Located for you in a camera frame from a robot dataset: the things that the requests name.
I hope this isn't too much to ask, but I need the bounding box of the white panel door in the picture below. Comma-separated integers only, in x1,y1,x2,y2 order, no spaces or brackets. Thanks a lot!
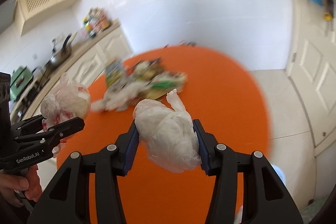
287,0,335,155

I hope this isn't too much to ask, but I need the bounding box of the light blue trash bin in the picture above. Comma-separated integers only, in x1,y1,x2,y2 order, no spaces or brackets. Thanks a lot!
272,164,286,185

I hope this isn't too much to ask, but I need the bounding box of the white red plastic bag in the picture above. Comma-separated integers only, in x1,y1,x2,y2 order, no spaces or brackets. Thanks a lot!
40,72,91,158

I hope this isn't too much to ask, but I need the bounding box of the green electric cooker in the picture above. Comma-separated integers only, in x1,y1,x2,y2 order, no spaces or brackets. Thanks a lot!
10,66,33,102

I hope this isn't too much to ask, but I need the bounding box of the range hood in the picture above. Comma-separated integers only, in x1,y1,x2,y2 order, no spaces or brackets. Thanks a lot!
0,0,17,33

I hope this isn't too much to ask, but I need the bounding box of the cream lower cabinet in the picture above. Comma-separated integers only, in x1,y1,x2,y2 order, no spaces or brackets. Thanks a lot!
10,19,133,122

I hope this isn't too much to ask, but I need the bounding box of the yellow cloth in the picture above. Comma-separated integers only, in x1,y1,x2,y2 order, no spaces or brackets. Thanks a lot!
322,0,333,22

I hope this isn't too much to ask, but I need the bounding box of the left hand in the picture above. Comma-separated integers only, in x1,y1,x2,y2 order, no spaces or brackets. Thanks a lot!
0,165,42,207

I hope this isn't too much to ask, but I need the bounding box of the steel wok pan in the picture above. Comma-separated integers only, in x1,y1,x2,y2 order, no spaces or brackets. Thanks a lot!
46,34,72,71

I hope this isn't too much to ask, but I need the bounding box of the pile of mixed trash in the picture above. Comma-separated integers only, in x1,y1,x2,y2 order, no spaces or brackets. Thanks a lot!
91,58,187,112

